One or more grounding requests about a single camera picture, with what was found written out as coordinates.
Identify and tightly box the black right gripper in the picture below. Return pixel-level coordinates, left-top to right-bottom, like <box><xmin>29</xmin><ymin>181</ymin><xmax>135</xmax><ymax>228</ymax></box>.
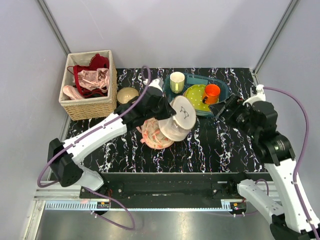
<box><xmin>207</xmin><ymin>92</ymin><xmax>258</xmax><ymax>138</ymax></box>

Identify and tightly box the white mesh cylindrical laundry bag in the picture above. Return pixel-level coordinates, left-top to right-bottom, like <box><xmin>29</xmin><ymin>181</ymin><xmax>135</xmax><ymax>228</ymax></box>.
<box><xmin>158</xmin><ymin>95</ymin><xmax>197</xmax><ymax>142</ymax></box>

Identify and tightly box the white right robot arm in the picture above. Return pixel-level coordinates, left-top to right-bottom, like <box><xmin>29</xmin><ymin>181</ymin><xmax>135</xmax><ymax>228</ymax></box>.
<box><xmin>209</xmin><ymin>94</ymin><xmax>320</xmax><ymax>240</ymax></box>

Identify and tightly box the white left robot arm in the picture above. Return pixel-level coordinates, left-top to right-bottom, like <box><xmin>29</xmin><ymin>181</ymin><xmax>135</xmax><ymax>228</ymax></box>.
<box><xmin>47</xmin><ymin>87</ymin><xmax>176</xmax><ymax>198</ymax></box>

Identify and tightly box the wicker laundry basket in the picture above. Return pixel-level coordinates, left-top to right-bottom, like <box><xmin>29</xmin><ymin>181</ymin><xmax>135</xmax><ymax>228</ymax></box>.
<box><xmin>59</xmin><ymin>50</ymin><xmax>117</xmax><ymax>121</ymax></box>

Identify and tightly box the red lace bra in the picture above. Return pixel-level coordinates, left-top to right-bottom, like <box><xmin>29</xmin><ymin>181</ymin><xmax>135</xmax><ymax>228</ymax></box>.
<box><xmin>66</xmin><ymin>53</ymin><xmax>110</xmax><ymax>99</ymax></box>

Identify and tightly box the orange mug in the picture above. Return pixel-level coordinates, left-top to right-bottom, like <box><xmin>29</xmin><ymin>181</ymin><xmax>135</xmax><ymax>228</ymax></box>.
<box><xmin>202</xmin><ymin>84</ymin><xmax>221</xmax><ymax>105</ymax></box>

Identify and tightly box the green polka dot plate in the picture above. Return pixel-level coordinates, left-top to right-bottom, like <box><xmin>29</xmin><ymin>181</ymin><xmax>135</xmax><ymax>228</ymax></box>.
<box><xmin>184</xmin><ymin>84</ymin><xmax>210</xmax><ymax>112</ymax></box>

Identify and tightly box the beige ceramic bowl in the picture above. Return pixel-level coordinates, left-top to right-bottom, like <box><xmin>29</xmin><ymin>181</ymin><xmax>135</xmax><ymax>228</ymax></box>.
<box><xmin>116</xmin><ymin>87</ymin><xmax>139</xmax><ymax>105</ymax></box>

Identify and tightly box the cream ceramic cup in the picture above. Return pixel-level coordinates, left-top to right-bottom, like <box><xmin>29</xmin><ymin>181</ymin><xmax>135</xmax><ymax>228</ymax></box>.
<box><xmin>169</xmin><ymin>71</ymin><xmax>185</xmax><ymax>94</ymax></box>

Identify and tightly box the teal plastic dish tray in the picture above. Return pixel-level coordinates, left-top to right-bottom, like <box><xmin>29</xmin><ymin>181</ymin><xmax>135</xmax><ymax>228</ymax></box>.
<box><xmin>162</xmin><ymin>73</ymin><xmax>230</xmax><ymax>118</ymax></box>

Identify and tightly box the pink satin garment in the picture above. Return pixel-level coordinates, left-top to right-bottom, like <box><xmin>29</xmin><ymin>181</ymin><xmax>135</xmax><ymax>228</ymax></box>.
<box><xmin>62</xmin><ymin>68</ymin><xmax>110</xmax><ymax>100</ymax></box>

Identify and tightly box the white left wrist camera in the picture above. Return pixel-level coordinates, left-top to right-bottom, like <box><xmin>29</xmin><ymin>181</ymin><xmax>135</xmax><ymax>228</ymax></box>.
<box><xmin>143</xmin><ymin>78</ymin><xmax>163</xmax><ymax>97</ymax></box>

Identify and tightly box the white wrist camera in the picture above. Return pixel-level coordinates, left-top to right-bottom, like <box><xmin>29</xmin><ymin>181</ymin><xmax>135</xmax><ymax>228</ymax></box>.
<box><xmin>243</xmin><ymin>84</ymin><xmax>266</xmax><ymax>106</ymax></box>
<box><xmin>143</xmin><ymin>78</ymin><xmax>163</xmax><ymax>97</ymax></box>

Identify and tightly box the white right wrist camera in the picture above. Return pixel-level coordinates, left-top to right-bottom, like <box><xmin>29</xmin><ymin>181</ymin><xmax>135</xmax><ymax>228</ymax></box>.
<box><xmin>243</xmin><ymin>84</ymin><xmax>266</xmax><ymax>106</ymax></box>

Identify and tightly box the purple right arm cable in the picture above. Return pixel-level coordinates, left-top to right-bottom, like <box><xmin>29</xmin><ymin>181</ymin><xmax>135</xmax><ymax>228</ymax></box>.
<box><xmin>204</xmin><ymin>86</ymin><xmax>320</xmax><ymax>240</ymax></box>

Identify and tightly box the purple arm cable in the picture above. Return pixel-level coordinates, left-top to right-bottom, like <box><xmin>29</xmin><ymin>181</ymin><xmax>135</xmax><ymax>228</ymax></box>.
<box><xmin>204</xmin><ymin>86</ymin><xmax>320</xmax><ymax>240</ymax></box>
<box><xmin>37</xmin><ymin>65</ymin><xmax>152</xmax><ymax>231</ymax></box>

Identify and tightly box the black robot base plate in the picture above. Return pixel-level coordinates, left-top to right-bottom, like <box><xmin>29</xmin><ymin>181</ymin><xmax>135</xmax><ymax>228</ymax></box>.
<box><xmin>102</xmin><ymin>172</ymin><xmax>271</xmax><ymax>200</ymax></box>

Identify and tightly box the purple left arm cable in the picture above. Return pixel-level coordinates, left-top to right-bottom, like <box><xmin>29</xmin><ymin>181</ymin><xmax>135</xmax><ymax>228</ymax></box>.
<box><xmin>37</xmin><ymin>65</ymin><xmax>152</xmax><ymax>231</ymax></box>

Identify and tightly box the aluminium frame rail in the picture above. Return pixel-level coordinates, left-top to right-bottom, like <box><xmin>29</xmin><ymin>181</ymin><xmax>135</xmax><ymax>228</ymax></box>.
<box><xmin>33</xmin><ymin>184</ymin><xmax>249</xmax><ymax>212</ymax></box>

